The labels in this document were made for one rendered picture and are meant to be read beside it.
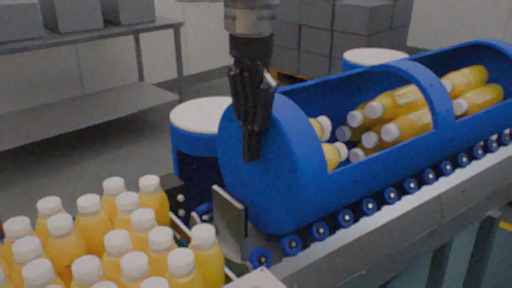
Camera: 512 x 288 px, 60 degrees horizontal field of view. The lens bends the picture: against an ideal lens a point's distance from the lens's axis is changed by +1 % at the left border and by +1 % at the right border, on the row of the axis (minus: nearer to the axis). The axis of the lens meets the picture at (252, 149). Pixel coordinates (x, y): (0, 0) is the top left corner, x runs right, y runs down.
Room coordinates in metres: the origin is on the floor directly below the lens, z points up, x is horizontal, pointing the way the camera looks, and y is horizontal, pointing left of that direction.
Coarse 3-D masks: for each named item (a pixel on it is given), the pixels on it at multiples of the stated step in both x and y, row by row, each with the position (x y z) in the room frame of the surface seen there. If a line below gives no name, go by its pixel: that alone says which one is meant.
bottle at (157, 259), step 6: (174, 246) 0.58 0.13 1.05; (150, 252) 0.56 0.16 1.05; (156, 252) 0.55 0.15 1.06; (162, 252) 0.55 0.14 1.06; (168, 252) 0.56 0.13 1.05; (150, 258) 0.55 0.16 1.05; (156, 258) 0.55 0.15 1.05; (162, 258) 0.55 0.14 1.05; (150, 264) 0.55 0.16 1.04; (156, 264) 0.55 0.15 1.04; (162, 264) 0.55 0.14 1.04; (156, 270) 0.54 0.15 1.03; (162, 270) 0.54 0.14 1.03; (162, 276) 0.54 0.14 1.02
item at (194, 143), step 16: (176, 128) 1.13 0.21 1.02; (176, 144) 1.13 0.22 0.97; (192, 144) 1.09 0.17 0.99; (208, 144) 1.07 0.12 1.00; (176, 160) 1.14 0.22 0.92; (192, 160) 1.31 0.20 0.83; (208, 160) 1.34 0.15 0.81; (192, 176) 1.30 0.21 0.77; (208, 176) 1.34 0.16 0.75; (192, 192) 1.30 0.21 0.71; (208, 192) 1.34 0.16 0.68; (192, 208) 1.29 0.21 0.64
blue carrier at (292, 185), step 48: (480, 48) 1.31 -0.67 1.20; (288, 96) 0.95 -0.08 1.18; (336, 96) 1.09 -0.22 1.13; (432, 96) 0.92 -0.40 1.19; (240, 144) 0.80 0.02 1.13; (288, 144) 0.68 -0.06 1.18; (432, 144) 0.88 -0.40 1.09; (240, 192) 0.81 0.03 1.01; (288, 192) 0.68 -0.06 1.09; (336, 192) 0.70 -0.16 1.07
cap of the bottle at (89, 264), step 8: (88, 256) 0.52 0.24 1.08; (72, 264) 0.50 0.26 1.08; (80, 264) 0.50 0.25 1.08; (88, 264) 0.50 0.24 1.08; (96, 264) 0.50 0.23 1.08; (72, 272) 0.49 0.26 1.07; (80, 272) 0.49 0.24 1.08; (88, 272) 0.49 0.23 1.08; (96, 272) 0.49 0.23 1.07; (80, 280) 0.49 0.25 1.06; (88, 280) 0.49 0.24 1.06
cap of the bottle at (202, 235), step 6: (192, 228) 0.59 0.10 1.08; (198, 228) 0.59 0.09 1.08; (204, 228) 0.59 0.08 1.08; (210, 228) 0.59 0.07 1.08; (192, 234) 0.57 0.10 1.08; (198, 234) 0.57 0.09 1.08; (204, 234) 0.57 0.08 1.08; (210, 234) 0.57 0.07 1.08; (192, 240) 0.57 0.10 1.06; (198, 240) 0.56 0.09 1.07; (204, 240) 0.56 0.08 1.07; (210, 240) 0.57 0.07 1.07; (204, 246) 0.56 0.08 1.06
